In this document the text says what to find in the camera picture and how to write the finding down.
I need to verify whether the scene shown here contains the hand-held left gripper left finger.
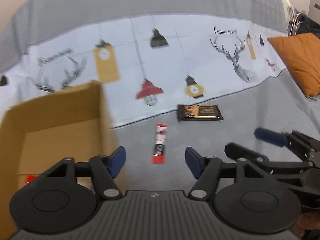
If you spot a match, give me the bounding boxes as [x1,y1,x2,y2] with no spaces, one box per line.
[37,146,127,201]

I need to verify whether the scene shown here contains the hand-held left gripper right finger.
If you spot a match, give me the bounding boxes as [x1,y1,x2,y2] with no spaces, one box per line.
[185,147,273,201]

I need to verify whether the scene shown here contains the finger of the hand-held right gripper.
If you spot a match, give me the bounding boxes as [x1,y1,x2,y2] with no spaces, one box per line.
[254,127,320,157]
[224,142,271,166]

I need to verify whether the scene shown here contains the red stick snack packet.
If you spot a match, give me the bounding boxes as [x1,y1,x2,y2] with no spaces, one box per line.
[151,123,168,165]

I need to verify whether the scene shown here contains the dark brown snack packet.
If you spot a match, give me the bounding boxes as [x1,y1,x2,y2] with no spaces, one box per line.
[177,104,224,122]

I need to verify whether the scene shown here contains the brown cardboard box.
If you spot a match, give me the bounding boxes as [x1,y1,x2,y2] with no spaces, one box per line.
[0,81,121,240]

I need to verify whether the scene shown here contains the person's right hand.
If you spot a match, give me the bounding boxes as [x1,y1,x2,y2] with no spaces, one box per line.
[292,211,320,240]

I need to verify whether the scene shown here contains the orange pillow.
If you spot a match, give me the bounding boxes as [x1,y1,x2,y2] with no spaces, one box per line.
[267,33,320,99]

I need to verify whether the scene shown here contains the dark clothes pile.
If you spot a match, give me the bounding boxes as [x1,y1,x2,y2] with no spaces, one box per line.
[287,9,320,37]

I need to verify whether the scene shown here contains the white rounded object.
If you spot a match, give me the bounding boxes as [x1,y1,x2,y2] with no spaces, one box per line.
[280,0,297,23]

